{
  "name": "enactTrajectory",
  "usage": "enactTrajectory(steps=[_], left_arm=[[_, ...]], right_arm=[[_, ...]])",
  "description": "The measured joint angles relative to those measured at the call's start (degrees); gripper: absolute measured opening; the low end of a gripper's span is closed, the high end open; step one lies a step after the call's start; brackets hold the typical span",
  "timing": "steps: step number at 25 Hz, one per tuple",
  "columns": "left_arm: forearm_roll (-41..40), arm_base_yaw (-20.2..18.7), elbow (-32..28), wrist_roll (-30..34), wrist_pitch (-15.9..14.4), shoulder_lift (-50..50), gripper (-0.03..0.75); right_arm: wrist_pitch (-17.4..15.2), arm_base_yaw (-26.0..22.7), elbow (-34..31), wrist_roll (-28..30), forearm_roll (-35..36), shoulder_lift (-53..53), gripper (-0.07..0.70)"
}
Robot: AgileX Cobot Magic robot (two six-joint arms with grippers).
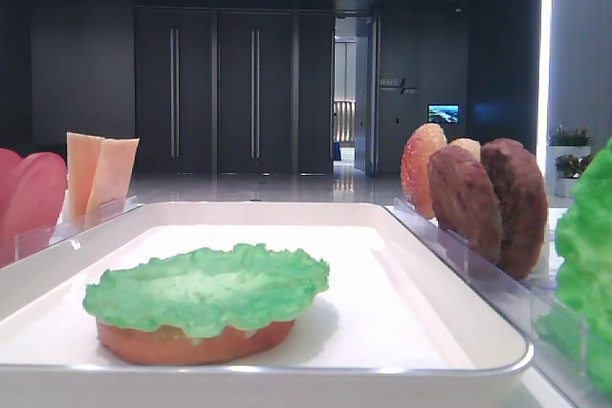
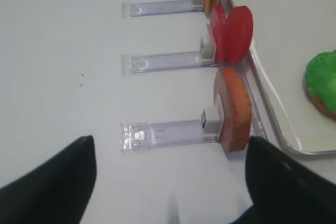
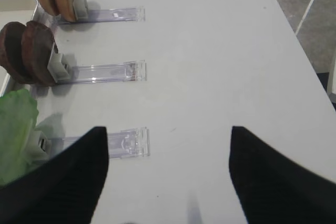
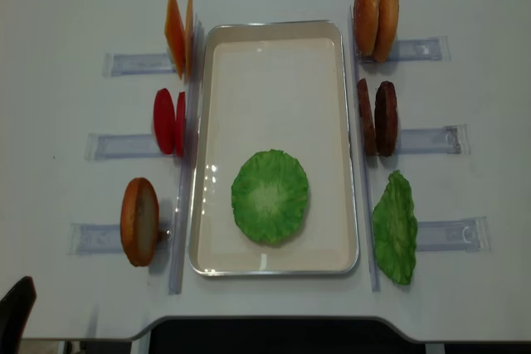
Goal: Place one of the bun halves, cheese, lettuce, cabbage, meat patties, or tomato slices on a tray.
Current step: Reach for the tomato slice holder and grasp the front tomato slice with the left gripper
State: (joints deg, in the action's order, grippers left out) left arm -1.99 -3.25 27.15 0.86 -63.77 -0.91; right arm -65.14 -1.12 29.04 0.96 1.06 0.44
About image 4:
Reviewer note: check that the sesame bun top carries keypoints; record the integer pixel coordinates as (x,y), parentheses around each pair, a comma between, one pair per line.
(365,25)

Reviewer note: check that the dark brown meat patty outer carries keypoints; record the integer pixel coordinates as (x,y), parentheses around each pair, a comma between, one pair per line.
(385,119)

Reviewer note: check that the clear acrylic left rack rail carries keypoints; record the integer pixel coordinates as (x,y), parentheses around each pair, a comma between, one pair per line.
(183,212)

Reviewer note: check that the clear acrylic rack rail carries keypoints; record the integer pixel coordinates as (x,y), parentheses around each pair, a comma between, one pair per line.
(183,212)
(366,195)

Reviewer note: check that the brown meat patty inner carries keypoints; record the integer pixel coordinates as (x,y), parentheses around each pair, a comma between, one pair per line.
(369,139)

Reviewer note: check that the green lettuce leaf standing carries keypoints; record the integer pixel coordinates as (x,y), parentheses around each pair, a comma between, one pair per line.
(395,230)

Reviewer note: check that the orange cheese slice inner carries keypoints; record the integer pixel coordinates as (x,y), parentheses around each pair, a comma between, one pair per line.
(189,33)

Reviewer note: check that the red tomato slice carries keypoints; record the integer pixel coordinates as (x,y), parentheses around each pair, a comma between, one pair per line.
(180,124)
(164,121)

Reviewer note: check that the clear acrylic right rack rail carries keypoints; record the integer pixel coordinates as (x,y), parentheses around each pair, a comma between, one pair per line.
(366,195)

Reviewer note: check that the green lettuce leaf on tray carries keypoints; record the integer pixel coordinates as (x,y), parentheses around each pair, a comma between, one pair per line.
(269,196)

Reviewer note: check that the bread bun slice front left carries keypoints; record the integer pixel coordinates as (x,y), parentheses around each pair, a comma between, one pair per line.
(139,219)

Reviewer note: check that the orange cheese slice outer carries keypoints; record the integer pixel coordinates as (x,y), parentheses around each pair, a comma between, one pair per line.
(174,33)

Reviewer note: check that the bun slice back right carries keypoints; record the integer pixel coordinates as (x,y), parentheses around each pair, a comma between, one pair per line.
(387,28)

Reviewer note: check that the white rectangular tray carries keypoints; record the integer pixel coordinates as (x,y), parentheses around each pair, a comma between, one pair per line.
(274,86)

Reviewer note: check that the orange cheese slice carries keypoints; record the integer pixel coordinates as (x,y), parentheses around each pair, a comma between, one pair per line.
(189,33)
(174,33)

